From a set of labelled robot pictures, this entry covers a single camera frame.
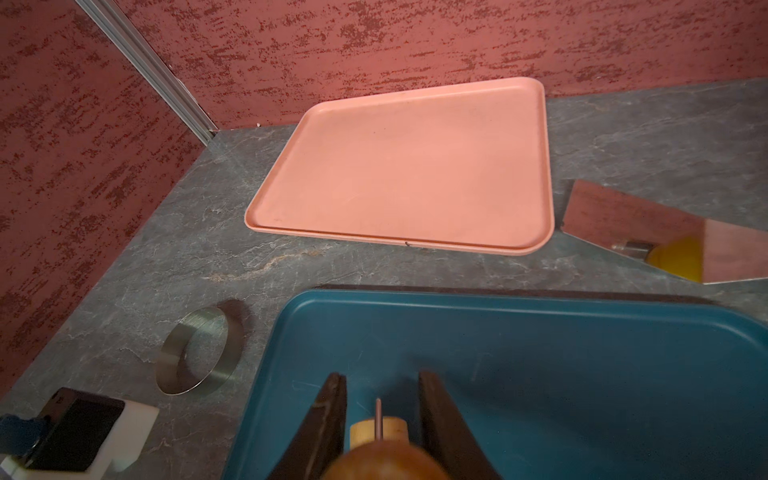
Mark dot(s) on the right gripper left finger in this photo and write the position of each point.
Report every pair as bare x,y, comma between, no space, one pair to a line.
320,438

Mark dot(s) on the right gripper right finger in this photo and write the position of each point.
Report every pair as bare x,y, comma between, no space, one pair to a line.
445,434

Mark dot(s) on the wooden rolling pin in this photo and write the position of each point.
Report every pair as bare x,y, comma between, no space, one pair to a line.
379,448

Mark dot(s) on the teal tray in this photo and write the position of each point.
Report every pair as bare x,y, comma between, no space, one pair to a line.
551,388

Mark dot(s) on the metal dough scraper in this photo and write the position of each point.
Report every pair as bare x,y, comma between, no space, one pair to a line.
677,242

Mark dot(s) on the pink tray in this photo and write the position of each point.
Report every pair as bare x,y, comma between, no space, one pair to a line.
463,167

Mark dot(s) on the metal ring cutter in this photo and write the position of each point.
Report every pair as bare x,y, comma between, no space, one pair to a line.
202,351

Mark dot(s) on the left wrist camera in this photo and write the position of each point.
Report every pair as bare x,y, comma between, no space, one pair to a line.
76,435

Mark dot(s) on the left corner aluminium post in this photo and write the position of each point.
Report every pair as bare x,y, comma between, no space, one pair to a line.
110,19

